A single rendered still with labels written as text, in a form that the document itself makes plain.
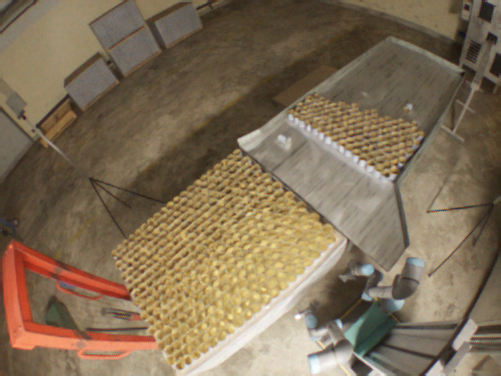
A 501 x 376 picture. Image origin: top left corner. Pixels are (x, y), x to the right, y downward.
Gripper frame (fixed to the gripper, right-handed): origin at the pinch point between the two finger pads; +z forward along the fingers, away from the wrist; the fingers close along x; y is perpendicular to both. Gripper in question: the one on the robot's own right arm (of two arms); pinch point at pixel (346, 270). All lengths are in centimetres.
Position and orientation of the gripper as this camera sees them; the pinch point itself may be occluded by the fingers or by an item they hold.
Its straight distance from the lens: 195.3
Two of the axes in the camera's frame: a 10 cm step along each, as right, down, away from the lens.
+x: 7.2, -6.1, 3.3
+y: 6.8, 7.2, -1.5
